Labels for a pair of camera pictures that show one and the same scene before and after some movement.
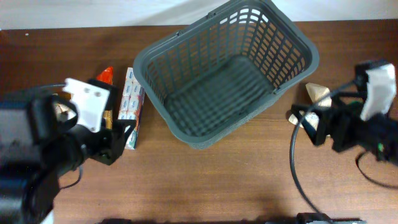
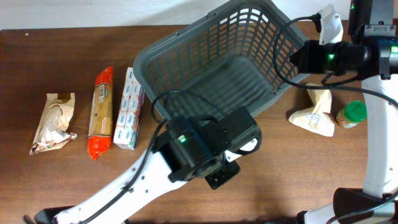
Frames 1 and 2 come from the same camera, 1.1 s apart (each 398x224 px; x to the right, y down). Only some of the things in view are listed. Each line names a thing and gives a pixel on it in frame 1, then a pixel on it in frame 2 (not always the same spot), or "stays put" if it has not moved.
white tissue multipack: x=130 y=104 stays put
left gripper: x=112 y=142 -> x=219 y=180
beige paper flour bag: x=320 y=96 stays put
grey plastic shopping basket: x=208 y=79 stays put
